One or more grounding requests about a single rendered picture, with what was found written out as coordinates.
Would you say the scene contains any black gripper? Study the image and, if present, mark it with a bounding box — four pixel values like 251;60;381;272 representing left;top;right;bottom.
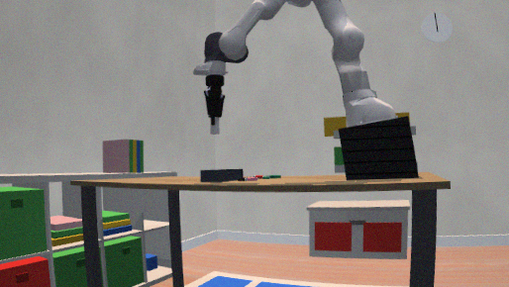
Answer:
204;74;225;135

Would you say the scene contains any dark grey rack of bins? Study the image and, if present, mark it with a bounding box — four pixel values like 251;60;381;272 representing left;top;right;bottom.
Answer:
200;169;244;182

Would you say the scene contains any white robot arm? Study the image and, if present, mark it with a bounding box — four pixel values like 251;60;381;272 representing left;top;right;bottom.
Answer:
193;0;398;127

